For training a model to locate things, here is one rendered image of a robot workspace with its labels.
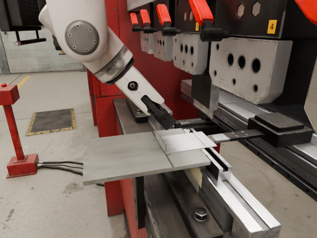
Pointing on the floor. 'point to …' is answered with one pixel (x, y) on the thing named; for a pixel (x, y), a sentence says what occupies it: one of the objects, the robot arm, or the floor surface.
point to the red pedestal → (5, 90)
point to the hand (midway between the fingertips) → (165, 119)
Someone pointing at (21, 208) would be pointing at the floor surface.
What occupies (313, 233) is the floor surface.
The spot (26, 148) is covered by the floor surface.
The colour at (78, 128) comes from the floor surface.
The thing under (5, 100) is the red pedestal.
